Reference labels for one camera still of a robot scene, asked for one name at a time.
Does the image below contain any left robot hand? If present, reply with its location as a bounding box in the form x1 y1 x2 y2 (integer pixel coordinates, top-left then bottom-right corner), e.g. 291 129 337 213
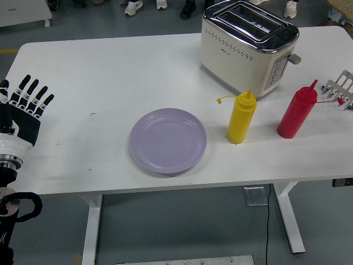
0 74 55 158

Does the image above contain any purple round plate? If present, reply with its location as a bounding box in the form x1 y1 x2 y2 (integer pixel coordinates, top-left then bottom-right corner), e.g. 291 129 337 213
129 107 208 177

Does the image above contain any cream and chrome toaster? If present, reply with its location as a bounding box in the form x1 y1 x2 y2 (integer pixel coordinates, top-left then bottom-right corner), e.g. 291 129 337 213
199 1 302 100

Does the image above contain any silver floor plate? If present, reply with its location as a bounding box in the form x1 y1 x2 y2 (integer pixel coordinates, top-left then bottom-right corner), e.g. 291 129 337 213
243 186 269 207

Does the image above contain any white side table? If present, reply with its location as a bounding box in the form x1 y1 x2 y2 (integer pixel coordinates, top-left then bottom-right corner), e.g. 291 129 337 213
0 0 53 28

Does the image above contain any white table leg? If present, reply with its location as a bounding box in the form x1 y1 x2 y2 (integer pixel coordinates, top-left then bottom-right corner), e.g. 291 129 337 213
79 193 103 265
272 182 307 255

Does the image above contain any white sneaker with laces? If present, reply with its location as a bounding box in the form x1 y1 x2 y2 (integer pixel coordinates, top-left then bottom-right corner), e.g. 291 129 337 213
124 0 144 16
284 0 297 19

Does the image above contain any black shoe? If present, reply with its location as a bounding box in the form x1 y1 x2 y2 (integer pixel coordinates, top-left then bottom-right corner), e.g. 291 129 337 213
179 0 197 19

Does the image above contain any yellow squeeze bottle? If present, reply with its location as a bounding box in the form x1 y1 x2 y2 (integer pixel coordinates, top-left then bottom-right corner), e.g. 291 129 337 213
216 87 258 144

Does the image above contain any red squeeze bottle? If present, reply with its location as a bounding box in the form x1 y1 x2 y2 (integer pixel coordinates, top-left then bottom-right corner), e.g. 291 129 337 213
276 79 345 140

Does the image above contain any black table control panel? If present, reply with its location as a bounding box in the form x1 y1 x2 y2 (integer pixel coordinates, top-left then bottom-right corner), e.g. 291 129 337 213
331 178 353 188

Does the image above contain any metal toast rack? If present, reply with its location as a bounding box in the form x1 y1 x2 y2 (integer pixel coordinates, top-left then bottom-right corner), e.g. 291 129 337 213
320 70 353 111

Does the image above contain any person's leg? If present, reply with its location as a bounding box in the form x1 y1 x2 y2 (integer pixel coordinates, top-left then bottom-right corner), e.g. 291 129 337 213
328 8 347 23

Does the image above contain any black floor cable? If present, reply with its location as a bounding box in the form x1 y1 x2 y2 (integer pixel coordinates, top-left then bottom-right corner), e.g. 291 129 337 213
264 184 271 265

